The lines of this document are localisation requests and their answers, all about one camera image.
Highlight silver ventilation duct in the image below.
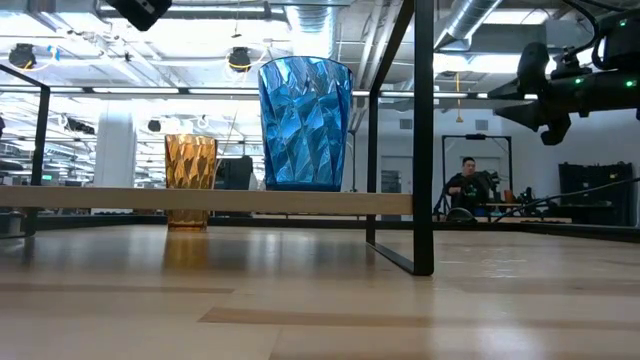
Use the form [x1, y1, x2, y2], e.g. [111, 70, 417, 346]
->
[434, 0, 504, 51]

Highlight blue faceted plastic cup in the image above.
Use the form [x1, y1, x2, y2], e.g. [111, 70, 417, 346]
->
[257, 55, 354, 193]

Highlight tall orange faceted plastic cup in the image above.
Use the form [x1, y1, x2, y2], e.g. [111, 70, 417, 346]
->
[164, 133, 219, 232]

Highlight black background rig frame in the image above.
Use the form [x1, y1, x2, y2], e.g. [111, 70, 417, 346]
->
[441, 133, 514, 216]

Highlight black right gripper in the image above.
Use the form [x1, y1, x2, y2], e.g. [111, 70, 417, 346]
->
[487, 42, 640, 147]

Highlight thin black cable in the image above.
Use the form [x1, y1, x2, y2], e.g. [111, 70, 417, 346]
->
[494, 177, 640, 221]

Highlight black ceiling fixture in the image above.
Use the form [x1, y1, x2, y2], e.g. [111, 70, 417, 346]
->
[8, 43, 37, 70]
[228, 46, 253, 73]

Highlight white pillar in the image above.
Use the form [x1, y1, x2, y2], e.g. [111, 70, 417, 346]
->
[94, 112, 137, 189]

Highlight black storage cabinet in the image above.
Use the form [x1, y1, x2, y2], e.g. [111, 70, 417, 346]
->
[558, 162, 636, 226]

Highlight black tubular frame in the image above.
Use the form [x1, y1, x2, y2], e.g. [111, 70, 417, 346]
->
[0, 64, 51, 237]

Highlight black aluminium table frame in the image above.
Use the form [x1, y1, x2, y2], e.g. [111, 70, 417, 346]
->
[0, 213, 640, 245]

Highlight person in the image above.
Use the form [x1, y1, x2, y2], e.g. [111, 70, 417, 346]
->
[444, 156, 494, 221]

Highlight black background screen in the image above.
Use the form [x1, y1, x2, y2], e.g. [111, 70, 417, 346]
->
[214, 155, 255, 191]

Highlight wooden shelf with black frame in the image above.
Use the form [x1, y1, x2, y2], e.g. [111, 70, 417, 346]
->
[0, 0, 435, 277]

